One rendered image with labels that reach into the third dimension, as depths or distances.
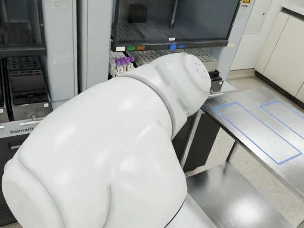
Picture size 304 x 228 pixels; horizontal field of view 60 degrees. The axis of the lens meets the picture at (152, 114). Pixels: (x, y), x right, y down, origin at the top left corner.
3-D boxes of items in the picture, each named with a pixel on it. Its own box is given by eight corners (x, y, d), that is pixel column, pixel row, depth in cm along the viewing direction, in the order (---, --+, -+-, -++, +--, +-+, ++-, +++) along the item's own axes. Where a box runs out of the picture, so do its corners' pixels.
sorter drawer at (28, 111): (5, 45, 145) (2, 30, 139) (32, 45, 151) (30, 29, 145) (15, 129, 95) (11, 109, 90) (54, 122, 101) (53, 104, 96)
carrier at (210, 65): (212, 69, 142) (216, 59, 139) (215, 71, 141) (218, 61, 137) (195, 70, 137) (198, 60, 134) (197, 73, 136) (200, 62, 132)
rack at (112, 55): (92, 49, 142) (92, 39, 138) (110, 49, 147) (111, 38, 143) (110, 77, 122) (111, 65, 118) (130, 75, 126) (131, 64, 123)
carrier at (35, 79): (44, 85, 105) (43, 72, 102) (45, 88, 104) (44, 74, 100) (11, 88, 100) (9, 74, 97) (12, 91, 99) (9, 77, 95)
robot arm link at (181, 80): (125, 75, 54) (79, 103, 44) (192, 23, 42) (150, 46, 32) (161, 126, 55) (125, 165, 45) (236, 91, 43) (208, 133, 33)
